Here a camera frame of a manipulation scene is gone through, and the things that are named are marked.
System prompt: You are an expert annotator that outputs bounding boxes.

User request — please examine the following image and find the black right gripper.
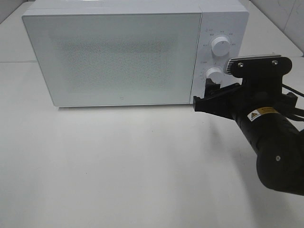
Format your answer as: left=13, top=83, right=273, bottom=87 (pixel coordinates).
left=193, top=54, right=297, bottom=133

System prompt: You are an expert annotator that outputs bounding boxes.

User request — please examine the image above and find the white timer knob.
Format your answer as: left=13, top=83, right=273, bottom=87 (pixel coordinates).
left=205, top=67, right=224, bottom=84

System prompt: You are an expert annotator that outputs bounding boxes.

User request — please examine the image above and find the white microwave door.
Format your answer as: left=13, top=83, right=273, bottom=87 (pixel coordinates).
left=22, top=13, right=201, bottom=107

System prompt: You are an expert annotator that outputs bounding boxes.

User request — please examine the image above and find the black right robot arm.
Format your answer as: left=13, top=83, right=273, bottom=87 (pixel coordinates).
left=193, top=55, right=304, bottom=195

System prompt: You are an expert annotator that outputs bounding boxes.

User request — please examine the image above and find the upper white power knob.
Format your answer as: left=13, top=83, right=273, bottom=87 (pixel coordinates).
left=211, top=35, right=231, bottom=57

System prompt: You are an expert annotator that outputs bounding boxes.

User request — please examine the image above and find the white microwave oven body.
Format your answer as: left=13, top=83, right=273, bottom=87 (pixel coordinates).
left=22, top=0, right=249, bottom=105

